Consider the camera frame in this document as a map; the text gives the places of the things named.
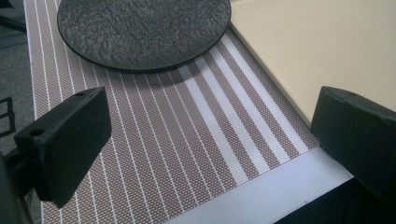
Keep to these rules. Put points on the cream rectangular board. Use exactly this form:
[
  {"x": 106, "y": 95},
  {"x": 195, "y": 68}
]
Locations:
[{"x": 314, "y": 46}]

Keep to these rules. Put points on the round dark slate plate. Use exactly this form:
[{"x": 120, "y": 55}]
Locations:
[{"x": 140, "y": 31}]

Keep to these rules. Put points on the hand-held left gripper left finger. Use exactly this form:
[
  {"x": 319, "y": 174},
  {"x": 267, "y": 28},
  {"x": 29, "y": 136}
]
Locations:
[{"x": 67, "y": 146}]

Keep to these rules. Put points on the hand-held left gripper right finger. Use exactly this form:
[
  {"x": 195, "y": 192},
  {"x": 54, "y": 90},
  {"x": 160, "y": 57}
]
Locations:
[{"x": 358, "y": 137}]

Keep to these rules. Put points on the brown striped woven placemat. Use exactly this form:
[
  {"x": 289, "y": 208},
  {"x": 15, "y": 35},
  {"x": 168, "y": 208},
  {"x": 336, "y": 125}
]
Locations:
[{"x": 174, "y": 140}]

